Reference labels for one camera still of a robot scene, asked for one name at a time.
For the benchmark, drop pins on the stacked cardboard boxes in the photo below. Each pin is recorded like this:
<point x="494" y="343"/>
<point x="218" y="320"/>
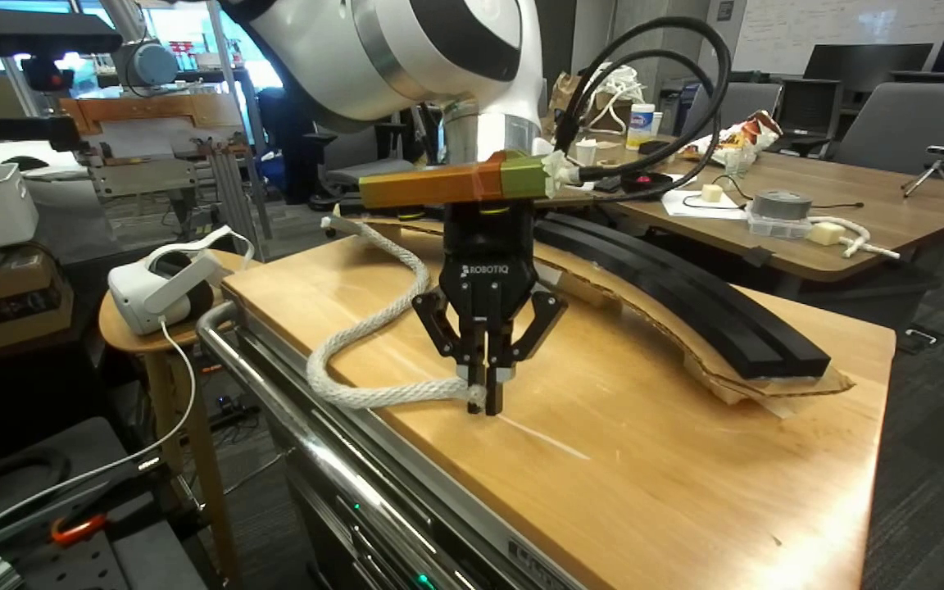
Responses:
<point x="1" y="305"/>

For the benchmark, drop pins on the white VR headset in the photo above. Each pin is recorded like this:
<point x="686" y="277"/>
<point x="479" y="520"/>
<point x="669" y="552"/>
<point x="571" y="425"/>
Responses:
<point x="149" y="297"/>

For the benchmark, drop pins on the black flat overhead panel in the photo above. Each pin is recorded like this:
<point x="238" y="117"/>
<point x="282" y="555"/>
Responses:
<point x="25" y="29"/>

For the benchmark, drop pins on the grey fabric office chair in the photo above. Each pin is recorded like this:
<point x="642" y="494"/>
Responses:
<point x="757" y="98"/>
<point x="368" y="170"/>

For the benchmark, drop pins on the black office chair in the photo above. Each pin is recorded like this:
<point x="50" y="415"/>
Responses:
<point x="293" y="164"/>

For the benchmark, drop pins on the long wooden conference table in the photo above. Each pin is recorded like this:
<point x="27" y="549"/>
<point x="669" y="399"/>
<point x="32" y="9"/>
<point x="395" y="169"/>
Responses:
<point x="910" y="213"/>

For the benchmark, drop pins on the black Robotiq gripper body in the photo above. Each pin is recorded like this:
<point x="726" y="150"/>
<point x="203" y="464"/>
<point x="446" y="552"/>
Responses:
<point x="489" y="263"/>

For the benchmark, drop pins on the orange and green camera mount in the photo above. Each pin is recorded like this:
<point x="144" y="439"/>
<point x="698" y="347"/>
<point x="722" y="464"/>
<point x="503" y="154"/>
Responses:
<point x="440" y="186"/>

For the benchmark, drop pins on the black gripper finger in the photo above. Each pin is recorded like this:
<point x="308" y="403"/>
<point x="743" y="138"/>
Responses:
<point x="526" y="329"/>
<point x="444" y="329"/>

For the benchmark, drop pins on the curved wooden platform base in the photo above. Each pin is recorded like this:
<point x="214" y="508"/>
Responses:
<point x="735" y="386"/>

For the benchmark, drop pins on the grey duct tape roll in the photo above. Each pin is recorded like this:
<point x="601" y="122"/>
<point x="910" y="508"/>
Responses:
<point x="783" y="205"/>

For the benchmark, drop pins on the large grey office chair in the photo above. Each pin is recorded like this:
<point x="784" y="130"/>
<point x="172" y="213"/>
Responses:
<point x="910" y="118"/>

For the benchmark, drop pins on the round wooden stool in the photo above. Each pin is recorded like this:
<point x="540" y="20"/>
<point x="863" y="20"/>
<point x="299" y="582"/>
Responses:
<point x="129" y="339"/>

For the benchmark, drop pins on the black square chair back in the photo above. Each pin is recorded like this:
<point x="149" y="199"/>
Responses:
<point x="809" y="105"/>

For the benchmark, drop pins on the small white cup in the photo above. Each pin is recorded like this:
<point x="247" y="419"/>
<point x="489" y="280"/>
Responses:
<point x="589" y="152"/>

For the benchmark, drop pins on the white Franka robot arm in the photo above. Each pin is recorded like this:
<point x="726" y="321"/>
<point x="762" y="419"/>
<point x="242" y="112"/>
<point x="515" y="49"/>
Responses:
<point x="384" y="53"/>

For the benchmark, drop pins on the grey perforated metal plate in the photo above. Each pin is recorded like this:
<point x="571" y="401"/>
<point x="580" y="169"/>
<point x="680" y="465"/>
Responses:
<point x="114" y="563"/>

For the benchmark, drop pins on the white paper sheet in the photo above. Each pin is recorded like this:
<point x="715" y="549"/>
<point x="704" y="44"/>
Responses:
<point x="712" y="207"/>

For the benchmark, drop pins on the black curved foam track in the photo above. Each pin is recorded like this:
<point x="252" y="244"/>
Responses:
<point x="757" y="345"/>

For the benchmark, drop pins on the white and orange chip bag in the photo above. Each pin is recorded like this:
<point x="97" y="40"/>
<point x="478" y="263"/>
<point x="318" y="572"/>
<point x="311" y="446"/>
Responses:
<point x="752" y="136"/>

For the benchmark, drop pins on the metal frame with wooden board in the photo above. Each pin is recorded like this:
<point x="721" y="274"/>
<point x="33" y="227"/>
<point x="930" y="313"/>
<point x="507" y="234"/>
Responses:
<point x="156" y="164"/>

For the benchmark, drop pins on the blue grey cylinder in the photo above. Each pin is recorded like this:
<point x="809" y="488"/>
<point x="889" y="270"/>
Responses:
<point x="152" y="67"/>

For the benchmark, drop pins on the white bottle with blue label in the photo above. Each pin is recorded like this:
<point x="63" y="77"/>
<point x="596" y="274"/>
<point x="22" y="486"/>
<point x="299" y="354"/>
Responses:
<point x="642" y="122"/>

